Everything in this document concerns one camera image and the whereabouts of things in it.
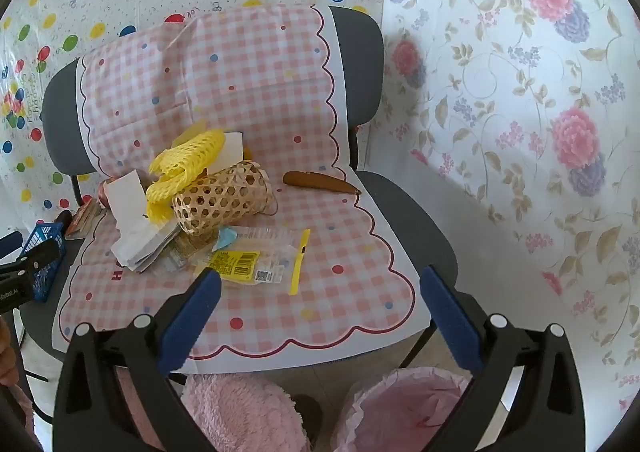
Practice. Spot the yellow foam fruit net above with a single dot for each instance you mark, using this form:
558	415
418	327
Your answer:
190	152

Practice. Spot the bin with pink bag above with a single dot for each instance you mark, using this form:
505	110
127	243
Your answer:
400	407

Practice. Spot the floral print backdrop sheet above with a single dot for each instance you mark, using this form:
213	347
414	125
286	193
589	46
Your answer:
500	82

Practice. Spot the pink checked plastic cloth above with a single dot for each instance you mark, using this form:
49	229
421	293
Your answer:
250	82

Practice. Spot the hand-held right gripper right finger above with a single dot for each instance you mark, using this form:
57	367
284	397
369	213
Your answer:
450	317

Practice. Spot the blue plastic basket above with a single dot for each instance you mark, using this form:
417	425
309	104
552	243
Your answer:
47	252

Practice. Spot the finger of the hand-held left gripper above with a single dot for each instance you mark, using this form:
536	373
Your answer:
35	259

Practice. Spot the person's left forearm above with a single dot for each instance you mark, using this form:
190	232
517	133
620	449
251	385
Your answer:
7	357

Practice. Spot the woven bamboo basket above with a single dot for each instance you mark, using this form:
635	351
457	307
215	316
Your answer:
220	197

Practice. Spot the brown curved wooden piece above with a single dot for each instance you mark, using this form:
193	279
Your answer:
315	180

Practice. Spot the grey office chair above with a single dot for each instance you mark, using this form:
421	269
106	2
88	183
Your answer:
400	222

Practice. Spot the light blue paper scrap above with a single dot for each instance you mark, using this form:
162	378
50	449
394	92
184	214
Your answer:
226	238

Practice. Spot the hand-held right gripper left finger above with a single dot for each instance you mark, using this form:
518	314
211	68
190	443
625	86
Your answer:
192	317

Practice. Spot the clear plastic bag yellow strip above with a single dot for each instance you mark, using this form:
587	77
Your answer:
280	242

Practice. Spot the pink fluffy cushion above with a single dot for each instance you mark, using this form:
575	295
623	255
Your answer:
240	412

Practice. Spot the white paper card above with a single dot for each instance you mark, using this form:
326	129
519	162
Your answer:
125	197

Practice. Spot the yellow barcode snack wrapper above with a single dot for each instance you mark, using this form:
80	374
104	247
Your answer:
240	268

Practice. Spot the small orange paperback book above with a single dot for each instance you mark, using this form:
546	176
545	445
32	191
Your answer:
82	222

